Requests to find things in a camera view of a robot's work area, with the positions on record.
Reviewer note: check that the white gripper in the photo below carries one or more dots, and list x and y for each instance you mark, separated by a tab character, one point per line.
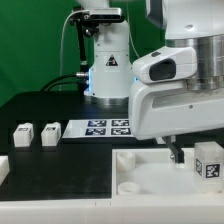
160	104

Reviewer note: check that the white square table top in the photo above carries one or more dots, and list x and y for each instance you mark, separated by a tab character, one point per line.
152	172

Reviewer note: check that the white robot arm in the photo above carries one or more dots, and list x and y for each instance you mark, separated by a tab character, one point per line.
198	24

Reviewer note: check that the white sheet with AprilTags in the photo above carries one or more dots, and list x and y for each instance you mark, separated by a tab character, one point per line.
94	128

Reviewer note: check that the white left obstacle block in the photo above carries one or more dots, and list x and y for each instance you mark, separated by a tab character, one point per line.
4	168

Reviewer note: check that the white front obstacle wall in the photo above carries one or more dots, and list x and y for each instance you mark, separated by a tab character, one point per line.
202	209

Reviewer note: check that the black camera stand pole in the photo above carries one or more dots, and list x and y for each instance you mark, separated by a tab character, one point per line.
83	61

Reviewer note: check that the black camera on stand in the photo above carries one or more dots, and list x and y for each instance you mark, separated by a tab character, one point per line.
100	15

